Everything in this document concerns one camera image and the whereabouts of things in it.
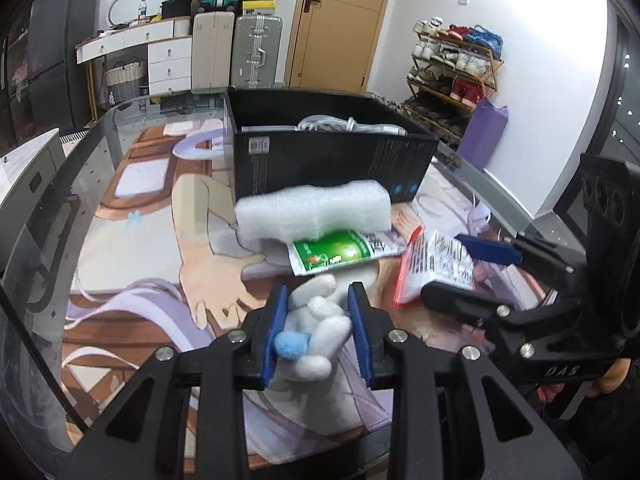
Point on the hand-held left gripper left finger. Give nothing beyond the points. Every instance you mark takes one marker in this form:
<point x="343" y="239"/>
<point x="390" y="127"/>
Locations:
<point x="272" y="340"/>

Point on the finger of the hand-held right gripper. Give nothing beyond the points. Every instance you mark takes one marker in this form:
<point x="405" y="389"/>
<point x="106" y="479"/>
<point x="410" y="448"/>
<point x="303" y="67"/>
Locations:
<point x="460" y="300"/>
<point x="490" y="251"/>

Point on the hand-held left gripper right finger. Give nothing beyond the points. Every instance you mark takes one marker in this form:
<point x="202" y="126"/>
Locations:
<point x="360" y="335"/>

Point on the white plush toy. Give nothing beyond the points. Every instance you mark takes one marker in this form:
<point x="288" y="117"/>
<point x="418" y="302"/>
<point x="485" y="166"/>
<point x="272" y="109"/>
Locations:
<point x="325" y="330"/>

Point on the red-edged zip bag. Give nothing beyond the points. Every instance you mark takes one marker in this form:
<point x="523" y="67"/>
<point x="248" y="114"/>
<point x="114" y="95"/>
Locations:
<point x="440" y="260"/>

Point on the black cardboard box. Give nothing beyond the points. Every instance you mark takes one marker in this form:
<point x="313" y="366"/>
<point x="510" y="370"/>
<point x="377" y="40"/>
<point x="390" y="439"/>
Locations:
<point x="325" y="165"/>

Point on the person's right hand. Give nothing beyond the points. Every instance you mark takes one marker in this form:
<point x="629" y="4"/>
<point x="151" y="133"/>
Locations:
<point x="617" y="377"/>

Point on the green packet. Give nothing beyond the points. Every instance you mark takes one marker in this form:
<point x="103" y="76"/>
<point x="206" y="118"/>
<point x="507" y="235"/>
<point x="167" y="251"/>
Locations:
<point x="325" y="252"/>

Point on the purple bag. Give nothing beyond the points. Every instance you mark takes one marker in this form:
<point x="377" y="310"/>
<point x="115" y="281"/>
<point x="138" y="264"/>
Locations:
<point x="482" y="132"/>

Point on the white foam wrap piece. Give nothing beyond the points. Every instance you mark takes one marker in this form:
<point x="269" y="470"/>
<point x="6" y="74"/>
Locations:
<point x="310" y="210"/>

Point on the printed desk mat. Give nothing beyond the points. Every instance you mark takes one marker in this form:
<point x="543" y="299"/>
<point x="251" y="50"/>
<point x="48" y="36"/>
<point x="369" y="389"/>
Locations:
<point x="150" y="240"/>

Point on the wooden shoe rack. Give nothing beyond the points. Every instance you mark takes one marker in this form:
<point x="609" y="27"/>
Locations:
<point x="450" y="80"/>

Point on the wooden door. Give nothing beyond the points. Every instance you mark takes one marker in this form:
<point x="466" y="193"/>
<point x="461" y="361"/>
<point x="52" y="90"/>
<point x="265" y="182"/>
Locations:
<point x="340" y="25"/>

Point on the silver suitcase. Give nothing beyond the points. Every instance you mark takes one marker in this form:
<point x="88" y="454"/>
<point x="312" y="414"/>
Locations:
<point x="255" y="52"/>

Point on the beige suitcase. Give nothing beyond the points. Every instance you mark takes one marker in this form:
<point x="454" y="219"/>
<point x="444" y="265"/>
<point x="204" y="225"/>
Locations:
<point x="212" y="50"/>

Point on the wicker basket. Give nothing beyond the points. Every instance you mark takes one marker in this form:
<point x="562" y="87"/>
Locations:
<point x="125" y="80"/>

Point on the white desk with drawers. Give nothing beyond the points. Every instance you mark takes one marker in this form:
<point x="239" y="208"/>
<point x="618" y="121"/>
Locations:
<point x="170" y="55"/>

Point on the dark grey fridge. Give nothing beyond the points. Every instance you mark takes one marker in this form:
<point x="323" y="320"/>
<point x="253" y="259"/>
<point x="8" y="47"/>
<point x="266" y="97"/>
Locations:
<point x="60" y="60"/>

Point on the clear water bottle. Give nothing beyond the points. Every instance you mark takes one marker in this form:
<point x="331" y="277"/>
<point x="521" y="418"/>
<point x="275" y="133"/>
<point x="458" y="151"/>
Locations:
<point x="143" y="10"/>

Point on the tall dark cabinet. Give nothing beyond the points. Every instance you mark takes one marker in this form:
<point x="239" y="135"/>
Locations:
<point x="15" y="85"/>

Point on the oval metal frame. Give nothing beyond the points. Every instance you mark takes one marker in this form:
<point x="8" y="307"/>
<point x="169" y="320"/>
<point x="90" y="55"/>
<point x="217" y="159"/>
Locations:
<point x="117" y="2"/>

